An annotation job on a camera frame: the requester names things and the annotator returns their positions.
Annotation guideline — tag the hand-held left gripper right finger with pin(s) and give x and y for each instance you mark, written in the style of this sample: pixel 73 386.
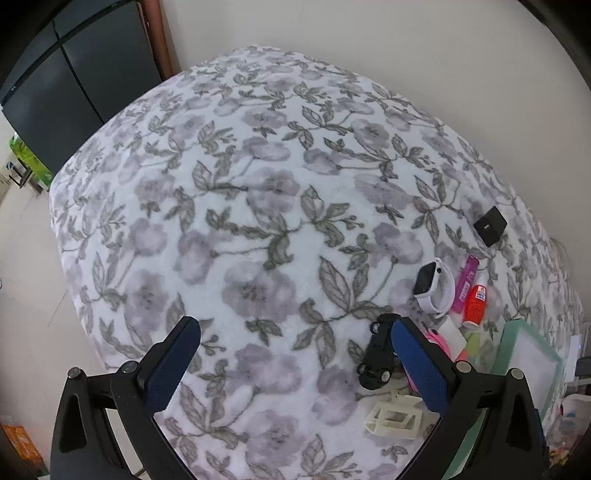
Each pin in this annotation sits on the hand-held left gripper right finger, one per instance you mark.
pixel 420 369

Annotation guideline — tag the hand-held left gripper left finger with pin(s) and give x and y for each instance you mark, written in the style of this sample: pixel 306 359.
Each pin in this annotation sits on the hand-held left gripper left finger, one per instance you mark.
pixel 173 364

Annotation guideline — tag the pink toy watch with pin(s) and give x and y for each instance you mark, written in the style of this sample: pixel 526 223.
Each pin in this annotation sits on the pink toy watch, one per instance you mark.
pixel 436 340

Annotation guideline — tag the white power adapter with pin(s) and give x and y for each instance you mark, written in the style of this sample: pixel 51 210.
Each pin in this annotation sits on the white power adapter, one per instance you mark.
pixel 451 339

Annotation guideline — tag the black toy car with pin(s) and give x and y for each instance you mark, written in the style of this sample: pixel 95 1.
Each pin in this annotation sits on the black toy car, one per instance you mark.
pixel 378 353

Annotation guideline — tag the white smartwatch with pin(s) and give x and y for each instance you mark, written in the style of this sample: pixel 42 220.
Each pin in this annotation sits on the white smartwatch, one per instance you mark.
pixel 434 288

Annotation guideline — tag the green-rimmed white container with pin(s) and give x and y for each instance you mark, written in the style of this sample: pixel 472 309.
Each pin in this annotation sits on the green-rimmed white container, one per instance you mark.
pixel 526 364

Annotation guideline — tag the neon yellow-green marker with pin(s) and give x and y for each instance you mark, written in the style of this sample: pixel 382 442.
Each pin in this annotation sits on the neon yellow-green marker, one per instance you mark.
pixel 473 344

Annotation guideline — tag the orange bottle white cap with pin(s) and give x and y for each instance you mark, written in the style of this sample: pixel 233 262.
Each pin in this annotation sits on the orange bottle white cap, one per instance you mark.
pixel 475 304

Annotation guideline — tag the purple tube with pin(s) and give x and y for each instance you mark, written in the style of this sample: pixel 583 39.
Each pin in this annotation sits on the purple tube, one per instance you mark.
pixel 466 282

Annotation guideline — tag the floral fleece blanket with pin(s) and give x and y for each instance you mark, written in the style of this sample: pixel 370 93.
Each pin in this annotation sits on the floral fleece blanket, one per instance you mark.
pixel 258 240

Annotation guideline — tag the white plastic bag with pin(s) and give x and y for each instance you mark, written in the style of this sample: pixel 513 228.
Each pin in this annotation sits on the white plastic bag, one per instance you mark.
pixel 571 413

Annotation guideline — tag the black cube charger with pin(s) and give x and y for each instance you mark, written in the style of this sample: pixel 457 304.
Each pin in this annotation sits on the black cube charger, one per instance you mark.
pixel 490 225

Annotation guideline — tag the orange packet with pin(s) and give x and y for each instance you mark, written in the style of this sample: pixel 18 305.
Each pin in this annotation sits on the orange packet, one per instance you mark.
pixel 21 445

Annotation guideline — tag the green cardboard box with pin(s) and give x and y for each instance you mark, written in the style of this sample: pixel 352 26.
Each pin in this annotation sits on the green cardboard box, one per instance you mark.
pixel 28 161

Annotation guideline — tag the dark cabinet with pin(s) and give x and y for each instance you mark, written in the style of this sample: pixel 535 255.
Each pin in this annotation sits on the dark cabinet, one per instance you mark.
pixel 78 78

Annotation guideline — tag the cream plastic frame toy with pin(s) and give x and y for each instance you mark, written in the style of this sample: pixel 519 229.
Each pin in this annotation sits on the cream plastic frame toy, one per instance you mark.
pixel 395 417

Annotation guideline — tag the brown door frame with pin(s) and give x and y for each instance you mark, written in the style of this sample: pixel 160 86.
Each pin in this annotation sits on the brown door frame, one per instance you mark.
pixel 162 41

